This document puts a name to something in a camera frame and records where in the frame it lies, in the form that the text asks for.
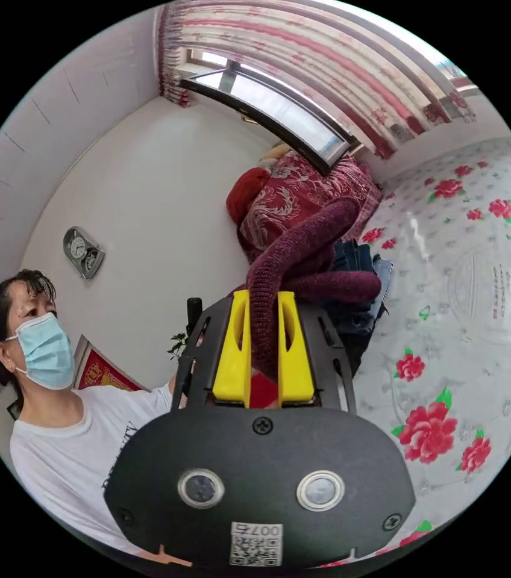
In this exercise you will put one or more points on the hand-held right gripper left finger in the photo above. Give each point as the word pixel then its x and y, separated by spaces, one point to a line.
pixel 233 356

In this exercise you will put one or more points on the window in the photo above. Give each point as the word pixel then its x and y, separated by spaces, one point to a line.
pixel 282 108

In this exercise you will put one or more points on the person's left forearm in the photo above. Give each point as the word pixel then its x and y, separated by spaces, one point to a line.
pixel 173 388

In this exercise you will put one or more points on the person's body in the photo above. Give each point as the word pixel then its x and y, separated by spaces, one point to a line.
pixel 56 442

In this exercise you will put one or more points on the silver wall clock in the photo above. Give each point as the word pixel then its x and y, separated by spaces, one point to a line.
pixel 81 253

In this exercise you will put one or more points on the red patterned folded quilt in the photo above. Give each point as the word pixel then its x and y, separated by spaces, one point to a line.
pixel 291 198

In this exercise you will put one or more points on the red and white curtain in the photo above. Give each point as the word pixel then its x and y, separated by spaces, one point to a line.
pixel 309 49

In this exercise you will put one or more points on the green plant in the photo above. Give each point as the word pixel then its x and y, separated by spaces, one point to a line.
pixel 178 345

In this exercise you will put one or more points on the bed with floral sheet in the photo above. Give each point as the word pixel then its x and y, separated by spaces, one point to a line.
pixel 445 316

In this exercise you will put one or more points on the person's right hand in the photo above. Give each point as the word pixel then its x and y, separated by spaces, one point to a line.
pixel 167 556

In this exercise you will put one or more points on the purple sweater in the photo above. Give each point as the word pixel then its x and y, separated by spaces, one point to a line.
pixel 282 253

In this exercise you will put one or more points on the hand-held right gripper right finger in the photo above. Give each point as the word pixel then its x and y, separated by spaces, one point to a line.
pixel 295 361

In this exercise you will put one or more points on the red framed picture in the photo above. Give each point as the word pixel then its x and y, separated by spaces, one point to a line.
pixel 99 375

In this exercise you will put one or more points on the red pillow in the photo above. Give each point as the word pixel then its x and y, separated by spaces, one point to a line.
pixel 245 189

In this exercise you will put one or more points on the pile of clothes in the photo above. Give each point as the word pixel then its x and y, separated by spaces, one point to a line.
pixel 364 266

